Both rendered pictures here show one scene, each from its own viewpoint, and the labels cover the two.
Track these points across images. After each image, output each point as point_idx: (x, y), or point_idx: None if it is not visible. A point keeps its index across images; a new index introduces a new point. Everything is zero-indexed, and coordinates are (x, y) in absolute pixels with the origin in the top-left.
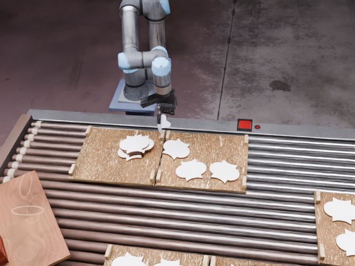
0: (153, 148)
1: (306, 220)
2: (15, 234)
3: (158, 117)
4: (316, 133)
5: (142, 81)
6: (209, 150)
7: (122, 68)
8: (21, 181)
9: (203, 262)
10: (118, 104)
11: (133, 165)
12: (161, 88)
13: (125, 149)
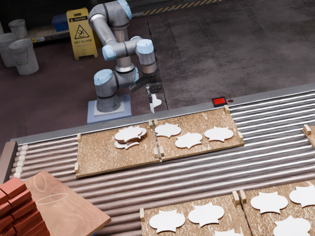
0: (146, 135)
1: (305, 150)
2: (48, 218)
3: (149, 96)
4: (282, 92)
5: (114, 91)
6: (198, 124)
7: (109, 58)
8: (34, 180)
9: (234, 195)
10: (95, 118)
11: (134, 151)
12: (149, 66)
13: (123, 139)
